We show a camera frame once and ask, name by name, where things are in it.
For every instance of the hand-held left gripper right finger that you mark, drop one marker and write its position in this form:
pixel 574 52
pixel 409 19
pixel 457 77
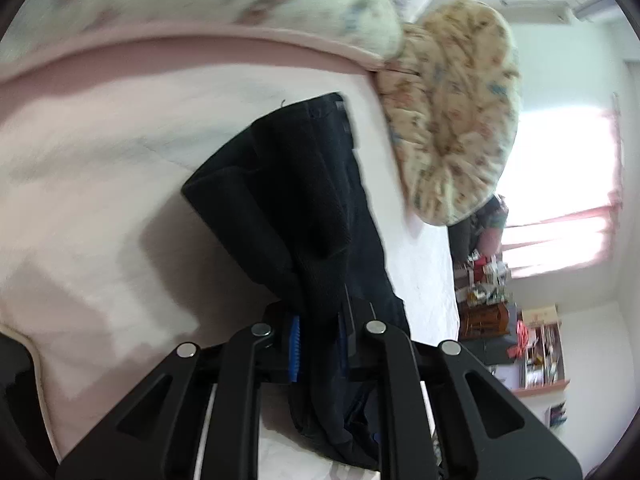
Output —
pixel 343 355

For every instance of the pink bed blanket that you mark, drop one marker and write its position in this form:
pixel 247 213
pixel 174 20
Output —
pixel 125 185

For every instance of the pink window curtain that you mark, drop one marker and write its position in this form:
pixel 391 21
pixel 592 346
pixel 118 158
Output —
pixel 560 240

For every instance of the black pants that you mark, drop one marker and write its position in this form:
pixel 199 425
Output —
pixel 300 210

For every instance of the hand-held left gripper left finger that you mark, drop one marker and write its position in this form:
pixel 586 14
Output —
pixel 295 347

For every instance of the wooden chair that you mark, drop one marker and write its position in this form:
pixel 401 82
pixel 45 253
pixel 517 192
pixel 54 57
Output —
pixel 482 321

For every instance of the red patterned cloth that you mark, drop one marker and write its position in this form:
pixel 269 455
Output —
pixel 521 340

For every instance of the pink bookshelf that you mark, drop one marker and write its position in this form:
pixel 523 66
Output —
pixel 545 355

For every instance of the floral beige pillow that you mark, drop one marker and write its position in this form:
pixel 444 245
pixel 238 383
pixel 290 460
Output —
pixel 450 120

